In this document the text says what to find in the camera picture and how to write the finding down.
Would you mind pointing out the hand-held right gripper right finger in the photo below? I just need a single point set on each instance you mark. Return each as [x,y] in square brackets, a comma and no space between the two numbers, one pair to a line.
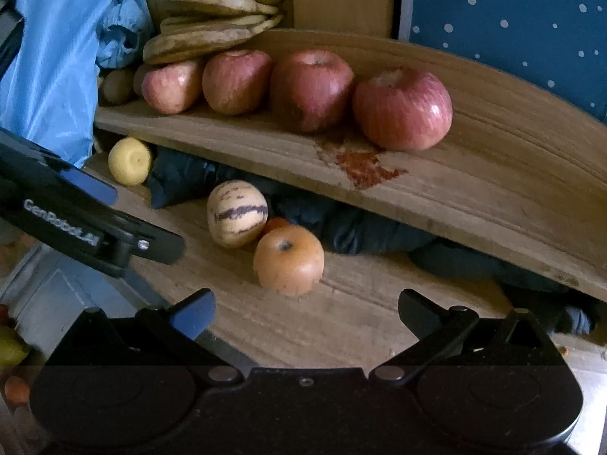
[415,308]

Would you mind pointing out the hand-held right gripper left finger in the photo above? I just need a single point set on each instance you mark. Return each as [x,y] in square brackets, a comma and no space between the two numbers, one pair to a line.
[194,315]

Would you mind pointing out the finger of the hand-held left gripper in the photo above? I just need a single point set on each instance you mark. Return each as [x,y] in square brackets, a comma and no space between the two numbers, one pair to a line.
[90,187]
[161,249]

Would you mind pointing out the yellow lemon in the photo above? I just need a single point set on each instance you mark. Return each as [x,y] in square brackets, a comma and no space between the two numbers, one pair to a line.
[129,161]

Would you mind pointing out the metal tray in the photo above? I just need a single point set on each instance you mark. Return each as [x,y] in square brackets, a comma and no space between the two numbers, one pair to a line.
[61,294]

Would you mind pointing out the striped pepino melon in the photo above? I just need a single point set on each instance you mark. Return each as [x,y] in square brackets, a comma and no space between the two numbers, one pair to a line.
[237,213]

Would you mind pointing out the orange persimmon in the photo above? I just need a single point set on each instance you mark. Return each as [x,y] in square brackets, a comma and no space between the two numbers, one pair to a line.
[288,260]

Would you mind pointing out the yellow-green pear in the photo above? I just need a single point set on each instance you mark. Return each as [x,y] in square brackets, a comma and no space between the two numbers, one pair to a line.
[9,348]

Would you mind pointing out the orange tangerine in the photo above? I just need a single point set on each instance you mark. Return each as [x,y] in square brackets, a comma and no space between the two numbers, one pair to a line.
[16,388]

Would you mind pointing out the dark blue cloth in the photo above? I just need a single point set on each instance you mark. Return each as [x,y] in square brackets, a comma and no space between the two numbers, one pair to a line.
[180,180]

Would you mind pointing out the brown kiwi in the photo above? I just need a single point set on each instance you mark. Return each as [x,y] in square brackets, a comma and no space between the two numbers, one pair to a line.
[139,78]
[116,86]

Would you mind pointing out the light blue garment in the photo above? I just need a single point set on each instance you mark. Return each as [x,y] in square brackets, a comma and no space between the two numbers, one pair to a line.
[52,80]

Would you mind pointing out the red apple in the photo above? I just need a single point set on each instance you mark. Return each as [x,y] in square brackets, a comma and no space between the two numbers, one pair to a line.
[310,90]
[170,87]
[237,80]
[402,108]

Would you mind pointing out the curved wooden shelf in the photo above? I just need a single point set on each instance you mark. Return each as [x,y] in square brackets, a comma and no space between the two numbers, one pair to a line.
[474,175]

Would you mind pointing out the crumpled light blue bag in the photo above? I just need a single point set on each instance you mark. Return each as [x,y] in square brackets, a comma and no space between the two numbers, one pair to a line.
[123,33]

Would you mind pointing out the bunch of spotted bananas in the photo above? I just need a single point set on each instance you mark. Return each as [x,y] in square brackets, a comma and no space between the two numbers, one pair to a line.
[218,19]

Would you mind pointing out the blue dotted fabric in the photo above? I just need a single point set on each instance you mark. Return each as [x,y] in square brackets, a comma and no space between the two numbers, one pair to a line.
[512,33]

